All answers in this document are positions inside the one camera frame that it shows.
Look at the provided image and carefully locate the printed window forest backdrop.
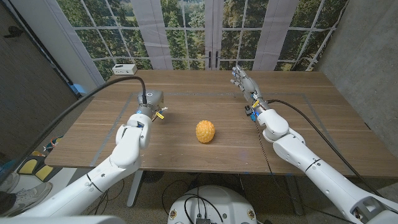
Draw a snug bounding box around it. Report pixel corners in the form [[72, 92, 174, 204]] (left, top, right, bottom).
[[55, 0, 349, 72]]

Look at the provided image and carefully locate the orange teal floor item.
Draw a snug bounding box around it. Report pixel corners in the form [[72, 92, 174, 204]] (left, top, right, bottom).
[[43, 135, 65, 153]]

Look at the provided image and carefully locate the white table leg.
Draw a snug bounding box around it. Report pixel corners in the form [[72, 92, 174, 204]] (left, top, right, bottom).
[[126, 170, 144, 208]]

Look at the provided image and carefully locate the white robot torso edge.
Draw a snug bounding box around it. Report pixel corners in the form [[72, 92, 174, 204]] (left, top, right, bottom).
[[0, 215, 127, 224]]

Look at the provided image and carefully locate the black door handle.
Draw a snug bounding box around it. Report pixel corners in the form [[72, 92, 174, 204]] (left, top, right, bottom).
[[2, 26, 24, 39]]

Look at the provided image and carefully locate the grey white sneaker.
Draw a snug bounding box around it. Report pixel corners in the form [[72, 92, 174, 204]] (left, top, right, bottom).
[[0, 182, 53, 217], [0, 172, 20, 194]]

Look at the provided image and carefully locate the grey table leg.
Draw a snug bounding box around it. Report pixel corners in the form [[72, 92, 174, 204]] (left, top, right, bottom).
[[285, 175, 305, 216]]

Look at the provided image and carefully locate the white power strip box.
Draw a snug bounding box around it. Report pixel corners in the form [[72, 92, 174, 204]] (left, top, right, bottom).
[[111, 63, 138, 76]]

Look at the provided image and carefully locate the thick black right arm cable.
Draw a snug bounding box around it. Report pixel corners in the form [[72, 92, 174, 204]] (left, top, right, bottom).
[[267, 98, 385, 198]]

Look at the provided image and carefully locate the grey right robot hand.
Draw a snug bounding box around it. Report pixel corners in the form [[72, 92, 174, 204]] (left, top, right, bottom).
[[229, 64, 263, 102]]

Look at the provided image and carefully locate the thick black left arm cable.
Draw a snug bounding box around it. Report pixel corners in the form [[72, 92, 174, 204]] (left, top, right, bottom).
[[0, 75, 147, 187]]

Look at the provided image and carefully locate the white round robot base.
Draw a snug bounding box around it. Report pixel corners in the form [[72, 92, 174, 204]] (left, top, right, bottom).
[[167, 185, 258, 224]]

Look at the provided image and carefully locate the black round ribbed object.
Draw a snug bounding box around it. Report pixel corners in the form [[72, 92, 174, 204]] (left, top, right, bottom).
[[141, 170, 165, 184]]

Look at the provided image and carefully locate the black cable on robot base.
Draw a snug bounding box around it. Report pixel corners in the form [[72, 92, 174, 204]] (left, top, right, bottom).
[[182, 193, 224, 224]]

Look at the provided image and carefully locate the orange bumpy stress ball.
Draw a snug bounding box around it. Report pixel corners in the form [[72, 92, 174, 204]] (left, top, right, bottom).
[[195, 119, 216, 144]]

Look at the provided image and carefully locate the thin braided right arm cable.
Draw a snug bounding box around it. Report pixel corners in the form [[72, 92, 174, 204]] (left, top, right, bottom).
[[254, 120, 357, 224]]

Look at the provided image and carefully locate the dark wooden door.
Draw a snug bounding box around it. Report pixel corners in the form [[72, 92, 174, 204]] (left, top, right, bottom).
[[0, 2, 78, 162]]

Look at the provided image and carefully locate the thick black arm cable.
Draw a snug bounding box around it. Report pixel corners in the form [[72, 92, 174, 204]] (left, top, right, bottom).
[[267, 98, 385, 198], [0, 75, 147, 187]]

